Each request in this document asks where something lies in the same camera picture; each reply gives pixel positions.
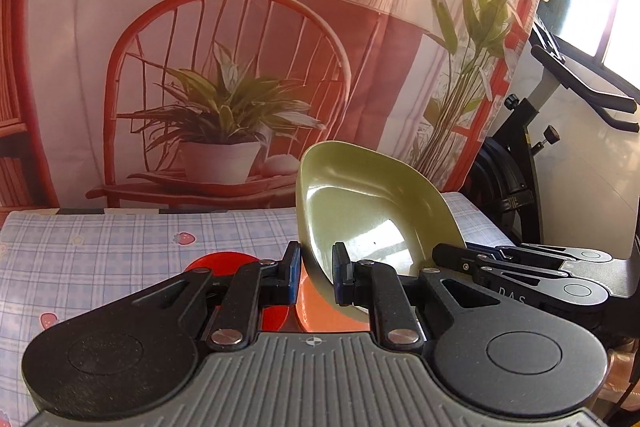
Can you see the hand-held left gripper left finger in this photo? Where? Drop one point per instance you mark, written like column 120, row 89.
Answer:
column 295, row 273

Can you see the black exercise bike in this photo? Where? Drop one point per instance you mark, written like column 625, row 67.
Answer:
column 505, row 187

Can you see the printed backdrop cloth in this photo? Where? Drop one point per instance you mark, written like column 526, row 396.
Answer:
column 250, row 32

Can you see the green bowl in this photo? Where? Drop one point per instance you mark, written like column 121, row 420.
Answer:
column 365, row 217

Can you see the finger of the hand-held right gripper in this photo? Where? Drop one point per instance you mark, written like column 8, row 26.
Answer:
column 492, row 276
column 452, row 256

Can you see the blue checked tablecloth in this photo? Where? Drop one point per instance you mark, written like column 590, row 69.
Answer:
column 100, row 257

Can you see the orange plate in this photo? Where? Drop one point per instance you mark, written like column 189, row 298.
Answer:
column 309, row 304

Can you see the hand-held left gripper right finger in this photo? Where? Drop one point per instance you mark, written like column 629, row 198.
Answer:
column 341, row 281

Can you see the red plate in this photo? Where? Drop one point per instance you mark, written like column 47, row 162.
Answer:
column 220, row 263

